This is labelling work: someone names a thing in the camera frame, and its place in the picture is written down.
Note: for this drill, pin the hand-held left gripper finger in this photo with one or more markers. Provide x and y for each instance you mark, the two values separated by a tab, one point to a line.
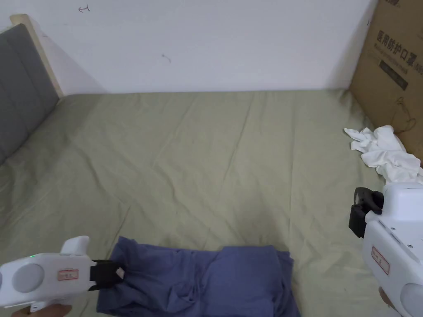
114	275

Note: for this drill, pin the white crumpled cloth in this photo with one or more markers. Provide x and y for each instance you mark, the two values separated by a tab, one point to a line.
390	155

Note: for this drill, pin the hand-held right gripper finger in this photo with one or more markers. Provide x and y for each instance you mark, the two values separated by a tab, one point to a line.
369	199

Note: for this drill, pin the person's right hand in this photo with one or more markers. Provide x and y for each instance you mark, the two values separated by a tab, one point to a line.
385	296

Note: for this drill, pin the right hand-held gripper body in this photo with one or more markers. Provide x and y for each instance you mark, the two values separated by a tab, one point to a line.
393	244

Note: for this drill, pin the bed with pale green sheet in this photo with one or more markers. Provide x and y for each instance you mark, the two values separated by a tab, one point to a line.
185	158

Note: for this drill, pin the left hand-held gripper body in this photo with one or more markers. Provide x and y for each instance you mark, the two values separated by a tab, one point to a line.
39	277

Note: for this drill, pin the grey padded headboard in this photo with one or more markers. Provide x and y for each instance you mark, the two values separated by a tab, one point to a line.
23	86

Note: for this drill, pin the dark blue shirt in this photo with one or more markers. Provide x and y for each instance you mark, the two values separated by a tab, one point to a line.
198	284

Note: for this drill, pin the person's left hand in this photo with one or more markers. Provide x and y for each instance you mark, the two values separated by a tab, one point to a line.
49	310

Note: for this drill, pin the large brown carton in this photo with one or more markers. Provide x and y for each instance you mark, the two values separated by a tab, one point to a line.
390	62

